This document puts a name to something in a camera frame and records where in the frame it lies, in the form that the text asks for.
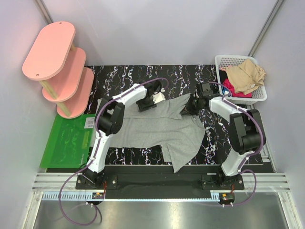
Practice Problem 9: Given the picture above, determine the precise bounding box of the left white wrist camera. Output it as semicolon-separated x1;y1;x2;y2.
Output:
152;92;166;104

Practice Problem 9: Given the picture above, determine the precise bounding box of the black marble pattern mat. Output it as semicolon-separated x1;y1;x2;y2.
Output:
85;64;231;165

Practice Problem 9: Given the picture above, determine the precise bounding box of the grey t-shirt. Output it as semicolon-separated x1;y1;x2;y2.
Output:
110;94;205;173

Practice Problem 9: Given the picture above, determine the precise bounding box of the beige t-shirt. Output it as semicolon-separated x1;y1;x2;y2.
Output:
225;59;266;95

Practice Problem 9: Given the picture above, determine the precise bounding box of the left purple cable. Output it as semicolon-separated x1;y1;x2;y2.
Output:
57;77;170;227

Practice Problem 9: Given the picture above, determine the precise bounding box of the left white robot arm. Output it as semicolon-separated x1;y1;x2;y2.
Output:
81;78;163;189

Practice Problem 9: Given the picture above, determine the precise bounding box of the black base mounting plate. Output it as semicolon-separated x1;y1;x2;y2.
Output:
76;165;244;191

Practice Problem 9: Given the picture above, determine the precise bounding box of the green plastic board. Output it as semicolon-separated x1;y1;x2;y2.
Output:
40;114;95;168

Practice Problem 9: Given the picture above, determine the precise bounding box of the white plastic laundry basket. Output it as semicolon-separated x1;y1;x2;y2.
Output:
214;54;267;105

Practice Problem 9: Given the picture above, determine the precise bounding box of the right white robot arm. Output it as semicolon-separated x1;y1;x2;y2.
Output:
180;82;266;189

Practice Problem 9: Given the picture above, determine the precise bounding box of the aluminium frame rail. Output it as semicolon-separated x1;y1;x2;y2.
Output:
33;173;290;202

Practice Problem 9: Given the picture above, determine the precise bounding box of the blue garment in basket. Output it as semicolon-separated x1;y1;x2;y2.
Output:
221;87;231;95

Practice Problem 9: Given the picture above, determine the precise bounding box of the magenta t-shirt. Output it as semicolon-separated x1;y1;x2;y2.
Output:
223;79;252;98

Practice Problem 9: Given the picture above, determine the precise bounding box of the pink three-tier shelf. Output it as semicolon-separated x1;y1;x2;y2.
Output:
22;21;94;119

